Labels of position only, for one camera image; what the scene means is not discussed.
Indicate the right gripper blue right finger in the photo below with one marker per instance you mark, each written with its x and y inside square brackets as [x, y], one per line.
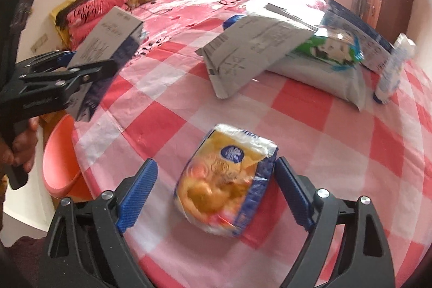
[363, 259]

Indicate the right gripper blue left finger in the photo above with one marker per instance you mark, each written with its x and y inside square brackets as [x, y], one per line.
[85, 245]

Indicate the dark blue white carton box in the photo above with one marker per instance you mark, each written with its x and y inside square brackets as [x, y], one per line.
[116, 37]

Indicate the yellow orange bread package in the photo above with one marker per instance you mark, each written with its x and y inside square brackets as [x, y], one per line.
[224, 181]

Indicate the grey printed foil bag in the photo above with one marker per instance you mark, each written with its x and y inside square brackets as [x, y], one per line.
[247, 48]

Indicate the white Magicday snack bag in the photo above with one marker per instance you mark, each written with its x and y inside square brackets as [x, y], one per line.
[403, 50]

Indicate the blue green cow bag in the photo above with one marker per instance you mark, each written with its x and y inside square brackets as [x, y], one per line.
[333, 46]

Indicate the white grey pouch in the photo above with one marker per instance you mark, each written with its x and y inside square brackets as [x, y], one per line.
[344, 82]

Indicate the small milk carton box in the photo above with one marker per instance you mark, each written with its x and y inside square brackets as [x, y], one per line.
[375, 48]

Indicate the person's left hand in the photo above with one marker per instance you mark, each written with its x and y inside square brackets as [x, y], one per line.
[22, 152]

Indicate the folded pink love blanket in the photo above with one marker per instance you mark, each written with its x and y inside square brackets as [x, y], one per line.
[75, 21]

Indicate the red white checkered tablecloth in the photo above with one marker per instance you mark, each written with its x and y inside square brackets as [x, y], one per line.
[161, 106]

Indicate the pink love you bedspread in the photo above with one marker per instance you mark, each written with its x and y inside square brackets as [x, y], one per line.
[164, 19]

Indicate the small white blue bottle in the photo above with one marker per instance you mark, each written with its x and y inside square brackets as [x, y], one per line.
[232, 20]

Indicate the brown wooden cabinet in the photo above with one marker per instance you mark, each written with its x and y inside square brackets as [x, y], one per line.
[388, 17]

